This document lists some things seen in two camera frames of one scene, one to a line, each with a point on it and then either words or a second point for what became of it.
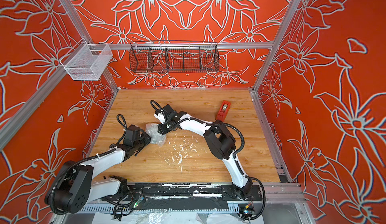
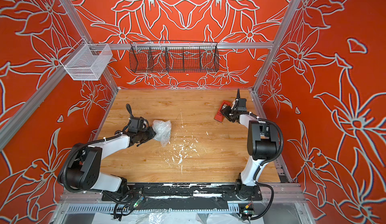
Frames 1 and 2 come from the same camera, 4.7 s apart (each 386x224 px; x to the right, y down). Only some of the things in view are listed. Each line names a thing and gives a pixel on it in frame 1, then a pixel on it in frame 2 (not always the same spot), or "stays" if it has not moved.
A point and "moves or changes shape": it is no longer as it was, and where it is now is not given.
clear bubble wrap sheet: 156,137 moves or changes shape
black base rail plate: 176,192 stays
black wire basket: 173,57 stays
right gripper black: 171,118 to 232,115
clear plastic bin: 86,62 stays
